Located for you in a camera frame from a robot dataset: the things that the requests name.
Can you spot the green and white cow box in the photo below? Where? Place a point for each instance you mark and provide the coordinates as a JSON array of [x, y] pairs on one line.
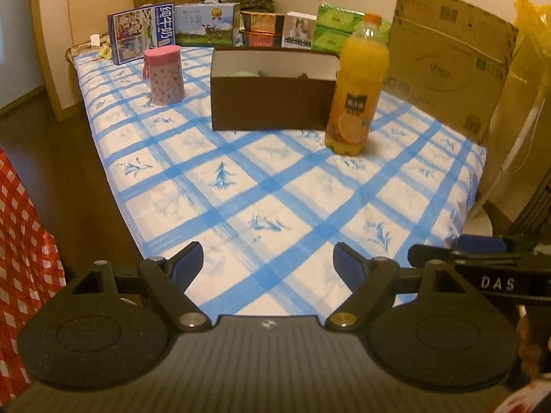
[[206, 23]]

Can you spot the stack of green tissue packs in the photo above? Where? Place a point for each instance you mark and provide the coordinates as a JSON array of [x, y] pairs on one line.
[[335, 26]]

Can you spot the green cloth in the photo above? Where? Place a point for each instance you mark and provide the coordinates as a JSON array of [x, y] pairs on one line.
[[243, 74]]

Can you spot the blue checked bed sheet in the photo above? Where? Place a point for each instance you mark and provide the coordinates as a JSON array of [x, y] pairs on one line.
[[275, 180]]

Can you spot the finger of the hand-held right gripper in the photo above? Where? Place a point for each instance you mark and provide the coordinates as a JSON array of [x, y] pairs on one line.
[[426, 253], [482, 243]]

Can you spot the orange juice bottle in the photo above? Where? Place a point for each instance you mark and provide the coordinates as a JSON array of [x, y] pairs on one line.
[[357, 94]]

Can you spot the black bag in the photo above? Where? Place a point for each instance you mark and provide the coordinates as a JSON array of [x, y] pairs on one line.
[[241, 0]]

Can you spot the grey towel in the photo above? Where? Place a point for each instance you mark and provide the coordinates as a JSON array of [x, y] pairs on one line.
[[284, 75]]

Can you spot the white printed box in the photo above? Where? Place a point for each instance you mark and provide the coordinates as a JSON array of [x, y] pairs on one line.
[[299, 30]]

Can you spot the white fan stand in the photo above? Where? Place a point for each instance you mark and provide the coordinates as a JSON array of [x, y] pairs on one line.
[[512, 172]]

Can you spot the yellow plastic bag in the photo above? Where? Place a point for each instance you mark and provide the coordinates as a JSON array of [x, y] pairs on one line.
[[525, 73]]

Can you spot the brown cardboard box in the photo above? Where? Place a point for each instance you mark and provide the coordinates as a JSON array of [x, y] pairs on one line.
[[267, 103]]

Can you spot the wooden headboard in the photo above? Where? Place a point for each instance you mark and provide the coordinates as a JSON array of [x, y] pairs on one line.
[[94, 0]]

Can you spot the large open cardboard box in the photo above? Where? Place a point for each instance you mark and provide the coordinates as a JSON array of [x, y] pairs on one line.
[[447, 60]]

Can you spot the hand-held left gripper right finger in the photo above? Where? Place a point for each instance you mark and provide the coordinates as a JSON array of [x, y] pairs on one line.
[[346, 260]]

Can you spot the orange snack box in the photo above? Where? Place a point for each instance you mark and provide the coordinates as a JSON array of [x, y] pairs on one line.
[[262, 21], [260, 39]]

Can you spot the pink lidded cup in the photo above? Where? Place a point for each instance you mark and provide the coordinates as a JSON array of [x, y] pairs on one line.
[[165, 77]]

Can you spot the person's right hand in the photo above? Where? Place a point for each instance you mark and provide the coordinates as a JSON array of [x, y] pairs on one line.
[[531, 344]]

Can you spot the blue milk carton box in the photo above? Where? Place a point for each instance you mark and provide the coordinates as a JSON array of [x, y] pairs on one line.
[[137, 34]]

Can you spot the red checked cloth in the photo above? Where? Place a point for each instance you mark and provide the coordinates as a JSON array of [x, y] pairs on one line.
[[21, 266]]

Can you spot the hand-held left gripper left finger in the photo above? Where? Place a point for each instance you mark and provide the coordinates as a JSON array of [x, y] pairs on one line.
[[189, 258]]

